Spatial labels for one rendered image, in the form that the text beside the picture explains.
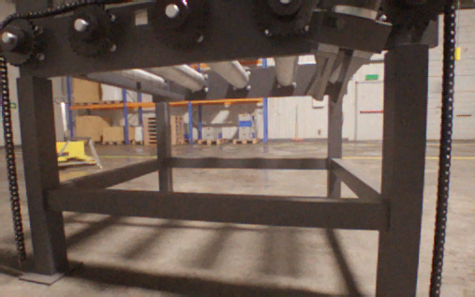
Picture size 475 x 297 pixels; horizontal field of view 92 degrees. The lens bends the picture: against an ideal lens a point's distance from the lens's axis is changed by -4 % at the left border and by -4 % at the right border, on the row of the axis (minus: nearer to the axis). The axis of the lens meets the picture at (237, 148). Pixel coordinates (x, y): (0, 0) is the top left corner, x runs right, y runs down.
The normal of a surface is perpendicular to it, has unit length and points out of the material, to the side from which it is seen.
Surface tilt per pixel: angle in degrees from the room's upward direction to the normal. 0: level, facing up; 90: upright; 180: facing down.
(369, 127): 90
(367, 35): 114
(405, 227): 90
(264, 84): 90
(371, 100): 90
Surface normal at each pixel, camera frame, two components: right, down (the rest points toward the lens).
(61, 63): -0.20, 0.09
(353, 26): 0.11, 0.47
